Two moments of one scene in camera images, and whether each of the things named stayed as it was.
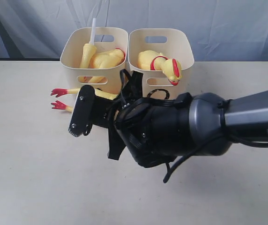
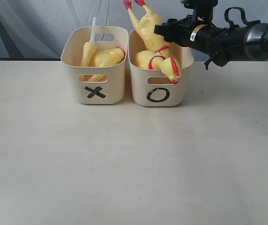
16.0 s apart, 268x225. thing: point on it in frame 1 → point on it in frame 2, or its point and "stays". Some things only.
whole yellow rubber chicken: (59, 92) → (156, 55)
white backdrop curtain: (222, 30) stays
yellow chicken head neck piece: (89, 50) stays
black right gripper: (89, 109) → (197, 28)
